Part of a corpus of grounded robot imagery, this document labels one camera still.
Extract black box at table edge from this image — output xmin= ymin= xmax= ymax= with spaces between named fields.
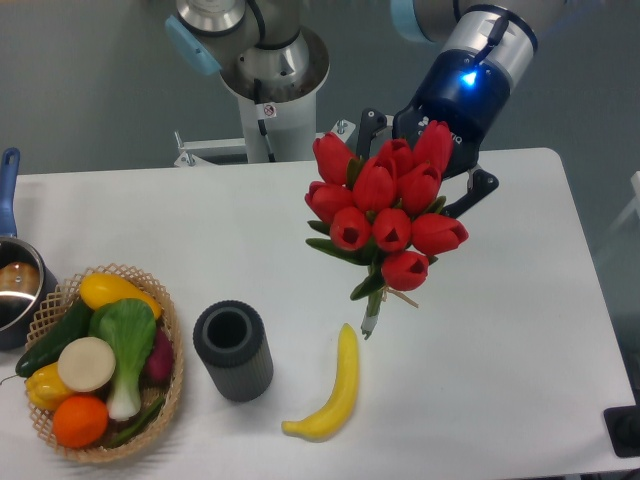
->
xmin=603 ymin=405 xmax=639 ymax=458

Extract yellow squash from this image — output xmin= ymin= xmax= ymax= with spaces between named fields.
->
xmin=79 ymin=273 xmax=162 ymax=320

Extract yellow bell pepper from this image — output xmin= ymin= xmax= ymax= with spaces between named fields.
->
xmin=25 ymin=362 xmax=75 ymax=411

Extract woven wicker basket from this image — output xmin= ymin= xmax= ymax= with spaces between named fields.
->
xmin=26 ymin=264 xmax=184 ymax=464

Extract red tulip bouquet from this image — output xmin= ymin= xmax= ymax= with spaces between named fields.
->
xmin=305 ymin=121 xmax=469 ymax=337

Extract green bok choy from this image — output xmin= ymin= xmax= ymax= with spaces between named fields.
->
xmin=89 ymin=299 xmax=156 ymax=422

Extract dark grey ribbed vase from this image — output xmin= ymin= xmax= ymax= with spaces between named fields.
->
xmin=193 ymin=300 xmax=274 ymax=402

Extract yellow plastic banana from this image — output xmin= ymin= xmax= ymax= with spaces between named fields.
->
xmin=281 ymin=324 xmax=360 ymax=442

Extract purple sweet potato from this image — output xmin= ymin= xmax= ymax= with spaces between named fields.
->
xmin=143 ymin=329 xmax=174 ymax=384

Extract dark green cucumber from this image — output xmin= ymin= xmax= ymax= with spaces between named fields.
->
xmin=15 ymin=300 xmax=93 ymax=378

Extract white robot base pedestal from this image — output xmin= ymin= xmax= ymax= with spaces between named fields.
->
xmin=164 ymin=0 xmax=346 ymax=168

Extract green bean pod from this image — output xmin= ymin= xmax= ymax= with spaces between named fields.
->
xmin=105 ymin=397 xmax=165 ymax=449

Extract orange fruit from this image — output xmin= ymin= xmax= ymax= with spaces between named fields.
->
xmin=53 ymin=395 xmax=109 ymax=448

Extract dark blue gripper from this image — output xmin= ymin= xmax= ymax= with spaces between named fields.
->
xmin=356 ymin=49 xmax=511 ymax=218

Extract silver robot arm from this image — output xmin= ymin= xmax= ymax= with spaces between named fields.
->
xmin=356 ymin=1 xmax=538 ymax=218

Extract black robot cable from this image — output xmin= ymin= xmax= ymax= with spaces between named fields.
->
xmin=251 ymin=78 xmax=277 ymax=164

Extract blue handled saucepan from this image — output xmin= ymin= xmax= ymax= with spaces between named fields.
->
xmin=1 ymin=147 xmax=57 ymax=351

